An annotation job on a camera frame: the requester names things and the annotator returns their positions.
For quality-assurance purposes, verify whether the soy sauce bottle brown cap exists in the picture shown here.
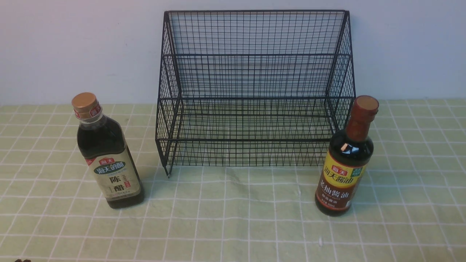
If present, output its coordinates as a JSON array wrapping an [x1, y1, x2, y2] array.
[[315, 96, 379, 216]]

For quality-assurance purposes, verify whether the vinegar bottle gold cap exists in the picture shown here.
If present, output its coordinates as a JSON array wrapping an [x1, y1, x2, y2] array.
[[71, 92, 145, 209]]

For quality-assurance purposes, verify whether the green checkered tablecloth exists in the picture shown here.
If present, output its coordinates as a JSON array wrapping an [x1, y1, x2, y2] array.
[[0, 99, 466, 262]]

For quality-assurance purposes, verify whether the black wire mesh shelf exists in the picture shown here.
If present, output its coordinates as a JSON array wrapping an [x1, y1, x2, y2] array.
[[155, 9, 356, 176]]

